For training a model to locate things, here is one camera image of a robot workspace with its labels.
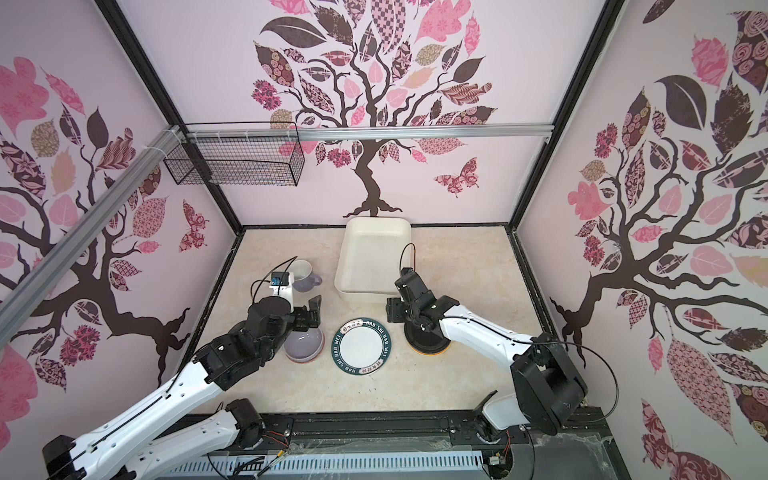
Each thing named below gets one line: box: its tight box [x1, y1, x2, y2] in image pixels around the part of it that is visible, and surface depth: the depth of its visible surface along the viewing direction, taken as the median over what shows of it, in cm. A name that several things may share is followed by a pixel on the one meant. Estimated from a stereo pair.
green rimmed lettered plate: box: [331, 317, 392, 376], surface depth 89 cm
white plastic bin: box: [334, 216, 412, 304], surface depth 112 cm
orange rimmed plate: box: [409, 342, 451, 356], surface depth 87 cm
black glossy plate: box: [404, 321, 451, 355], surface depth 87 cm
